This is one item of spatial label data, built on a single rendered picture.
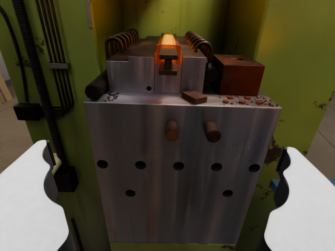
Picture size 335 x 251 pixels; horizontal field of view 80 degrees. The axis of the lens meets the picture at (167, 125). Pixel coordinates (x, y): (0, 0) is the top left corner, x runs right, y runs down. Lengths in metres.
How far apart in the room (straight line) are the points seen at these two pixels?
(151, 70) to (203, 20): 0.52
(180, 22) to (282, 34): 0.42
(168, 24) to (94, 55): 0.40
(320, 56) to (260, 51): 0.16
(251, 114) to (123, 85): 0.27
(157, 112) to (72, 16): 0.33
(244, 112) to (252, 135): 0.06
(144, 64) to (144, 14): 0.49
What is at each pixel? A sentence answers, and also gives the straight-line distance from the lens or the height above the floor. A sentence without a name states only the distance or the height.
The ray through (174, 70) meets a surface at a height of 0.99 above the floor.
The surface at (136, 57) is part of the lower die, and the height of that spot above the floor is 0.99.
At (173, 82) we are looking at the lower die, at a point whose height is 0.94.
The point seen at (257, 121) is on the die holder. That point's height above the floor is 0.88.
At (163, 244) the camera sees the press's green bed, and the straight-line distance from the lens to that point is 0.70.
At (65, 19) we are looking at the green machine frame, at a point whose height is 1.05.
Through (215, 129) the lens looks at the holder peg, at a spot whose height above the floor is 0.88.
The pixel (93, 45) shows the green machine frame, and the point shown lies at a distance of 0.59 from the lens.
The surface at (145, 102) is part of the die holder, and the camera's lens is 0.39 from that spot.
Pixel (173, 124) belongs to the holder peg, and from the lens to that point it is 0.38.
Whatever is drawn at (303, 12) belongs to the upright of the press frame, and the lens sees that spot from 0.64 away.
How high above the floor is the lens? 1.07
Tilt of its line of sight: 29 degrees down
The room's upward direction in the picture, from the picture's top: 2 degrees clockwise
